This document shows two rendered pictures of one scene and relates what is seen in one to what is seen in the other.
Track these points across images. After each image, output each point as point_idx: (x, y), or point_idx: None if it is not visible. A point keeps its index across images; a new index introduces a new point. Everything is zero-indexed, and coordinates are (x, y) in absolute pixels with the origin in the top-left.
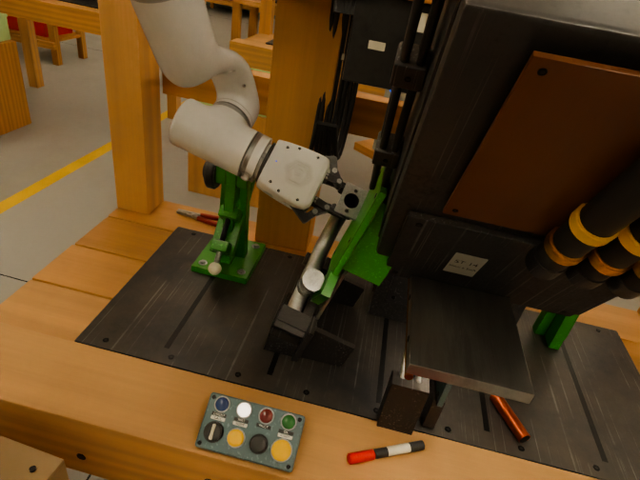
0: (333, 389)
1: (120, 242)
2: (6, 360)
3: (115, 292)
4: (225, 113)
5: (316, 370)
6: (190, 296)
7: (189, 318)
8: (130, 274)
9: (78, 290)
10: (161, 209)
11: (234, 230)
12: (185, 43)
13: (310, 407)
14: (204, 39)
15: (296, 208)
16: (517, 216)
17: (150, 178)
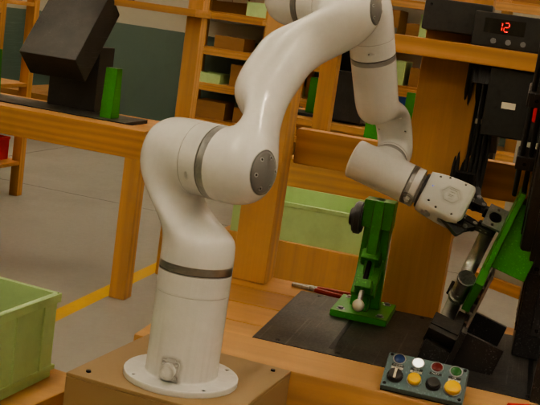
0: (486, 382)
1: (248, 297)
2: None
3: (263, 324)
4: (390, 151)
5: (468, 374)
6: (337, 328)
7: (341, 337)
8: (271, 316)
9: (230, 319)
10: (274, 282)
11: (374, 273)
12: (384, 92)
13: (468, 387)
14: (394, 91)
15: (450, 222)
16: None
17: (272, 245)
